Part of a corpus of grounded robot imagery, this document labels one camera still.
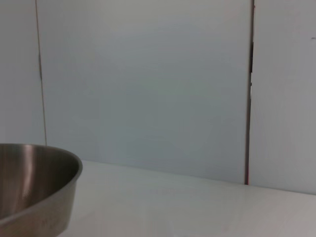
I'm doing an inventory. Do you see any stainless steel mixing bowl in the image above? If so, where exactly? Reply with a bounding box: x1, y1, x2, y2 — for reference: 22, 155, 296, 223
0, 143, 83, 237

